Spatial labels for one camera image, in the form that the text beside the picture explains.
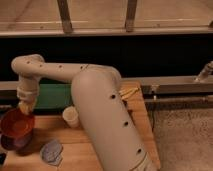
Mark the green plastic tray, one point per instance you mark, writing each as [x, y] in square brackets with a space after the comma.
[54, 96]

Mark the grey crumpled cloth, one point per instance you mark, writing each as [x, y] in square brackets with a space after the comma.
[50, 153]

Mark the red-orange bowl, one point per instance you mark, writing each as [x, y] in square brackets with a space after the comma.
[15, 124]

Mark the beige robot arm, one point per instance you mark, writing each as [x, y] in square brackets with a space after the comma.
[95, 91]

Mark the metal rail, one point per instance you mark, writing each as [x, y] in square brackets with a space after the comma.
[172, 85]

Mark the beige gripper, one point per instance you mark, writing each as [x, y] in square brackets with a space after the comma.
[27, 92]

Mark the white cylindrical cup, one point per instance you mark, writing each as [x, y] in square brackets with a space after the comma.
[70, 116]

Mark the purple bowl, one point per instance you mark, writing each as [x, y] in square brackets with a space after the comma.
[15, 143]

